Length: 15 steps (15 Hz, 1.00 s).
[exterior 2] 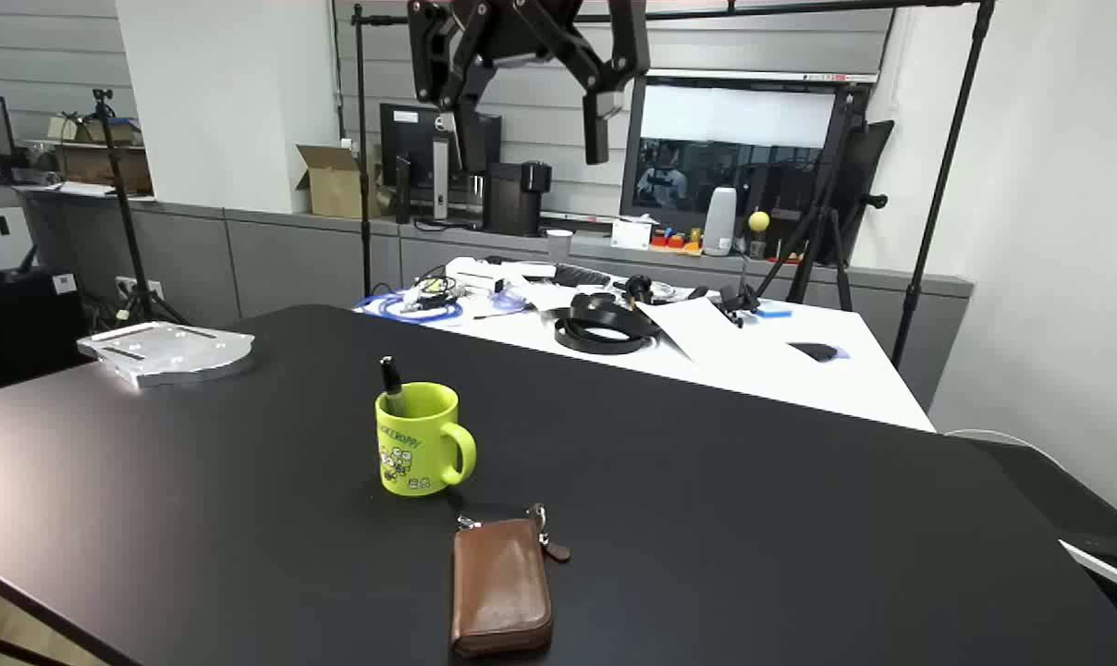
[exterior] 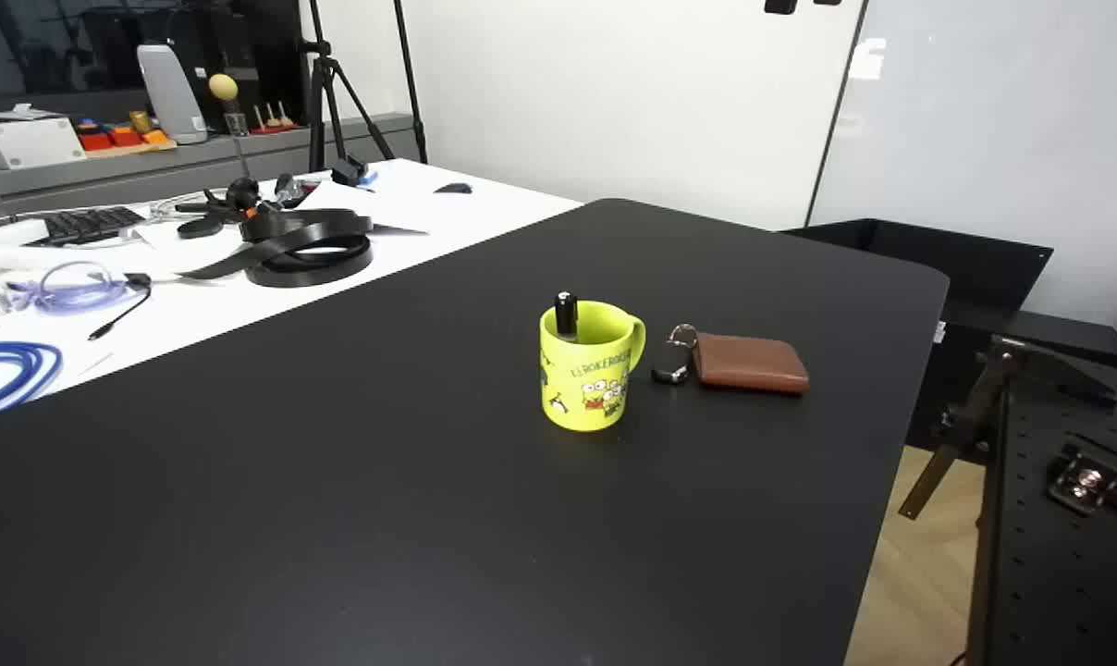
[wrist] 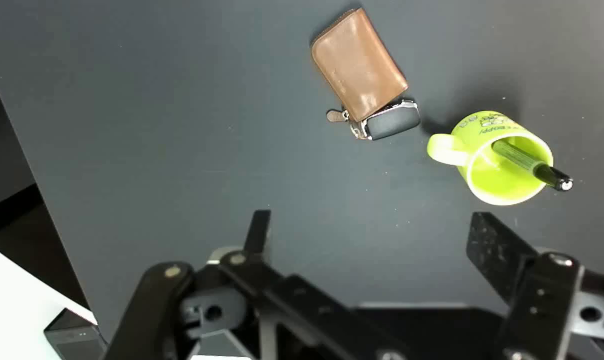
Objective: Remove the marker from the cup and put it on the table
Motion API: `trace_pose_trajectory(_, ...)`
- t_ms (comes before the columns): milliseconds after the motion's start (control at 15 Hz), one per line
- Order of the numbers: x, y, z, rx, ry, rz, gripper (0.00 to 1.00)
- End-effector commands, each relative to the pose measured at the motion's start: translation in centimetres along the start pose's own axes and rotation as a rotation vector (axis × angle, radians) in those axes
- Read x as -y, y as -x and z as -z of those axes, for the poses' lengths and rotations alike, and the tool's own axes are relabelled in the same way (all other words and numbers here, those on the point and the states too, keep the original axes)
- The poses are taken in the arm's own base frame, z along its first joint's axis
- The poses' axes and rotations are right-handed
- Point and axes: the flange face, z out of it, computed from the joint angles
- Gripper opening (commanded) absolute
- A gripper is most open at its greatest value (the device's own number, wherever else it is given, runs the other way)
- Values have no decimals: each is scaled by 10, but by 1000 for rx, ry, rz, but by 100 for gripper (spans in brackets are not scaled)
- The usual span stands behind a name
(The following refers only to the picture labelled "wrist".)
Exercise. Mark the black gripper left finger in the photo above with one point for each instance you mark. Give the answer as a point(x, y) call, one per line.
point(294, 301)

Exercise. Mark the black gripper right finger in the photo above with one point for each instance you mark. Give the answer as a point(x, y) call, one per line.
point(514, 267)

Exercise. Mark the dark marker pen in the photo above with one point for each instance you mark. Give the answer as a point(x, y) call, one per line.
point(549, 174)

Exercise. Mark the lime green mug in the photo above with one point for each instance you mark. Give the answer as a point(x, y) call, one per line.
point(488, 181)

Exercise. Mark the dark grey box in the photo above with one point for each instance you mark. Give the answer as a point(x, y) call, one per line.
point(72, 336)

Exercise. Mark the brown leather wallet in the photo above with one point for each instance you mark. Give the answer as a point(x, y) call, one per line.
point(359, 63)

